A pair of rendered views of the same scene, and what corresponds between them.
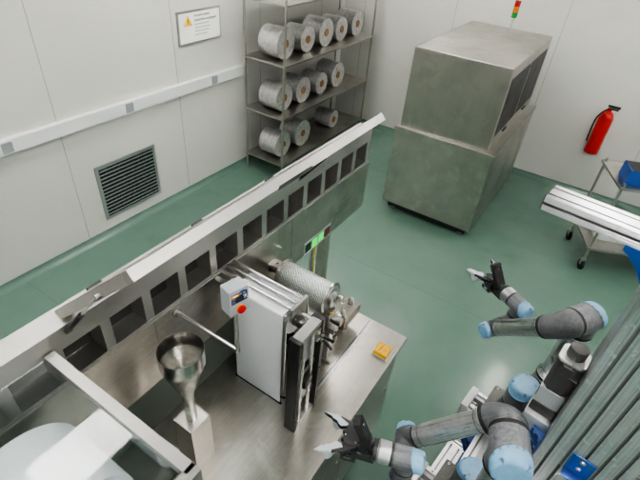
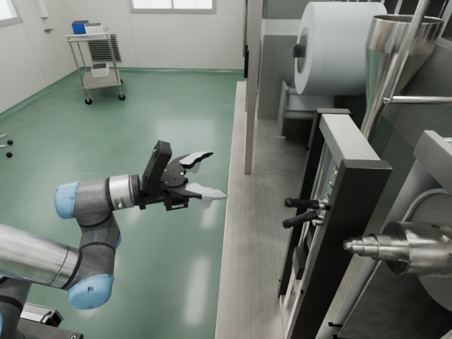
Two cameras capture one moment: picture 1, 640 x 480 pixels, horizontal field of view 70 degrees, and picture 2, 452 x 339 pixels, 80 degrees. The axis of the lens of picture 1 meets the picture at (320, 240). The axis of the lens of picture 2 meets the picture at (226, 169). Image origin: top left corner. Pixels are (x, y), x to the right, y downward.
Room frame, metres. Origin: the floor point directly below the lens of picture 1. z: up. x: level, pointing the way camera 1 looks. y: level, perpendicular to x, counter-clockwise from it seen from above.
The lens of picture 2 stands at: (1.30, -0.27, 1.61)
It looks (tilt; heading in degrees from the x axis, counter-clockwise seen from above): 36 degrees down; 153
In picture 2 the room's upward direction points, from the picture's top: straight up
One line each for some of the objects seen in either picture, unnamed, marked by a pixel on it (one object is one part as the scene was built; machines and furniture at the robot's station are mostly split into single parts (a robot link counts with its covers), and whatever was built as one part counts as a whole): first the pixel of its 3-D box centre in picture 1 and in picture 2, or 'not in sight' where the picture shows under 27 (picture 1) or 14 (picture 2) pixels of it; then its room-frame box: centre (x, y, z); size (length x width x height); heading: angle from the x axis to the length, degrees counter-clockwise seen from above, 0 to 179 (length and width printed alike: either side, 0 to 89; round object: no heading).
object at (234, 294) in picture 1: (236, 298); not in sight; (0.98, 0.23, 1.66); 0.07 x 0.07 x 0.10; 45
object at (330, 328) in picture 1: (330, 337); not in sight; (1.39, -0.09, 1.05); 0.06 x 0.05 x 0.31; 60
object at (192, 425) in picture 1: (190, 414); (360, 151); (0.88, 0.39, 1.19); 0.14 x 0.14 x 0.57
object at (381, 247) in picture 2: not in sight; (369, 246); (1.19, -0.01, 1.34); 0.06 x 0.03 x 0.03; 60
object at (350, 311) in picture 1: (318, 299); not in sight; (1.68, -0.02, 1.00); 0.40 x 0.16 x 0.06; 60
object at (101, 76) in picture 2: not in sight; (97, 61); (-3.42, -0.11, 0.51); 0.91 x 0.58 x 1.02; 174
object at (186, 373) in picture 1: (181, 355); (401, 33); (0.88, 0.39, 1.50); 0.14 x 0.14 x 0.06
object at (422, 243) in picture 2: (302, 320); (418, 248); (1.22, 0.04, 1.34); 0.06 x 0.06 x 0.06; 60
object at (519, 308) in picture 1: (519, 307); not in sight; (1.54, -0.94, 1.21); 0.11 x 0.08 x 0.09; 27
